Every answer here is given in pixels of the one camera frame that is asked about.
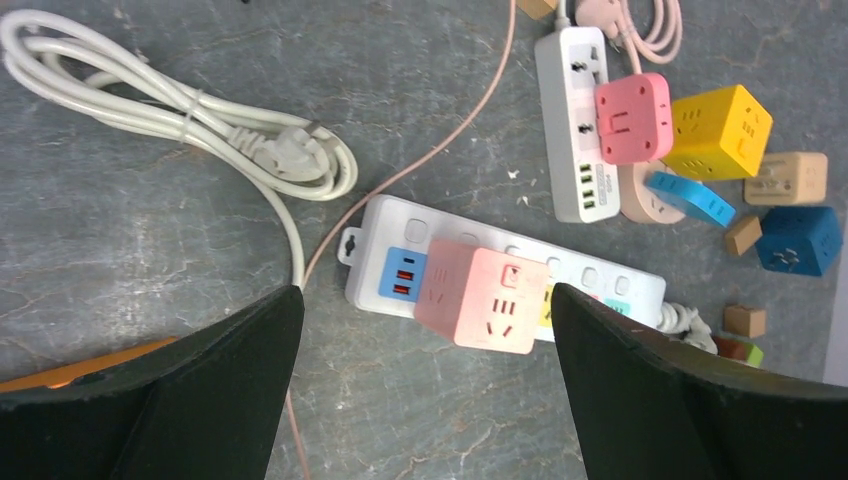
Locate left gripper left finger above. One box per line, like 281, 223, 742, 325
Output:
1, 286, 305, 479

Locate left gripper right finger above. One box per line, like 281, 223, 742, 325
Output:
551, 283, 847, 479

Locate pink cube adapter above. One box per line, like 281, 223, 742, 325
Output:
413, 239, 549, 355

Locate blue cube adapter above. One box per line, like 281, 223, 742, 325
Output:
755, 206, 843, 277

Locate long white power strip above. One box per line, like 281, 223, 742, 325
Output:
336, 194, 666, 327

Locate beige dragon cube adapter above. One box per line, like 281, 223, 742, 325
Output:
743, 152, 828, 206

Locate round pink socket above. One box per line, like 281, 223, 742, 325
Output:
617, 160, 685, 225

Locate brown cube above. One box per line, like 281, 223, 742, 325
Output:
712, 335, 750, 363

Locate green cube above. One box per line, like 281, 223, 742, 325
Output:
744, 343, 764, 368

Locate small wooden cube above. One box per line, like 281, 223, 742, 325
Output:
723, 305, 767, 338

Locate orange power strip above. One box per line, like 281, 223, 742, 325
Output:
1, 337, 177, 393

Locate flat wooden block right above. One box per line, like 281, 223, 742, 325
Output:
724, 215, 763, 256

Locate light blue flat adapter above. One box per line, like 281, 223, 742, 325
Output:
645, 171, 736, 228

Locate short white power strip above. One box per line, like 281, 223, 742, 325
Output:
535, 27, 621, 224

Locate yellow cube adapter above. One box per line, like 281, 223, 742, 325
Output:
662, 85, 773, 181

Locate pink flat adapter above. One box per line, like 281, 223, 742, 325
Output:
595, 72, 674, 166

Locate wooden block near tripod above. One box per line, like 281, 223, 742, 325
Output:
516, 0, 559, 20

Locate white braided cable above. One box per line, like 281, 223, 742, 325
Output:
659, 301, 720, 356

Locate coiled white cable left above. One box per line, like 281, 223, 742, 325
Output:
0, 8, 360, 293

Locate coiled pink cable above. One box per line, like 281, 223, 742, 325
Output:
574, 0, 684, 75

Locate thin pink cable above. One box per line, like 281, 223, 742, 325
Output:
284, 0, 518, 480

